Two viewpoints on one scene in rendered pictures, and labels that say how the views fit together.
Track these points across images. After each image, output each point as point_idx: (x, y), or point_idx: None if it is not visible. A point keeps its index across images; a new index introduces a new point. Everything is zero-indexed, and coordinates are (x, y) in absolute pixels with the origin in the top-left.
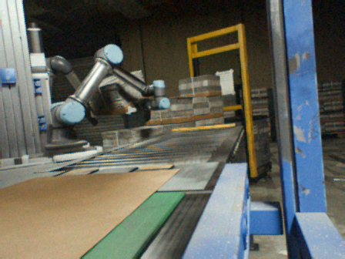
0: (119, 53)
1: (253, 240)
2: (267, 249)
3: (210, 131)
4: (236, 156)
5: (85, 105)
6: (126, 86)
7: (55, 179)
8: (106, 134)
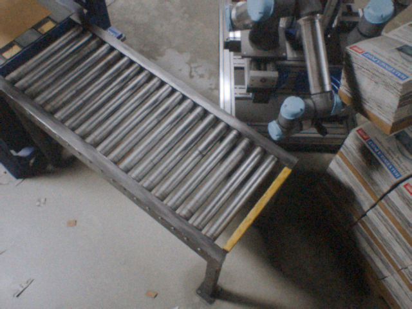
0: (256, 9)
1: (221, 306)
2: (192, 303)
3: (201, 190)
4: (51, 132)
5: (234, 24)
6: (360, 72)
7: (35, 17)
8: None
